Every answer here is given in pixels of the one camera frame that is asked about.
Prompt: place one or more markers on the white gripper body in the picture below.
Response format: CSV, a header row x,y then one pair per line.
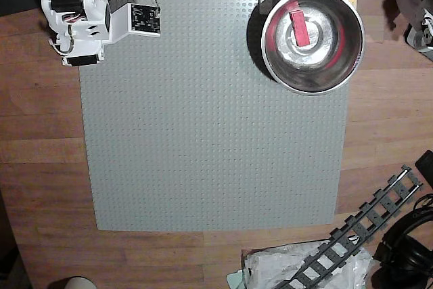
x,y
82,61

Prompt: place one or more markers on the red lego block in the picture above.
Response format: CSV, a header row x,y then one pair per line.
x,y
301,28

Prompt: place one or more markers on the large grey lego baseplate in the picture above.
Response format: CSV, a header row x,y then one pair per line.
x,y
203,133

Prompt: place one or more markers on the grey lego train track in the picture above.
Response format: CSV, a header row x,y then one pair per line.
x,y
372,216

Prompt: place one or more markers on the steel bowl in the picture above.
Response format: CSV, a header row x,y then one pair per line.
x,y
324,65

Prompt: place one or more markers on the white cylinder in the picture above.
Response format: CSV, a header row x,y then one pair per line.
x,y
71,283

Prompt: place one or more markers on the pale green paper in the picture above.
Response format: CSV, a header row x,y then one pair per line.
x,y
235,280

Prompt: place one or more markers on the clear plastic bag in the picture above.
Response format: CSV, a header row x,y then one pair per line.
x,y
270,265

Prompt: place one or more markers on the black oblong object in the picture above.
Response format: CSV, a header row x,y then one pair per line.
x,y
425,165

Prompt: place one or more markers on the black headphones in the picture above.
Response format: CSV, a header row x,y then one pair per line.
x,y
406,255

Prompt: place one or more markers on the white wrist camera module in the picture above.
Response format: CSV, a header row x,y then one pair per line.
x,y
143,20

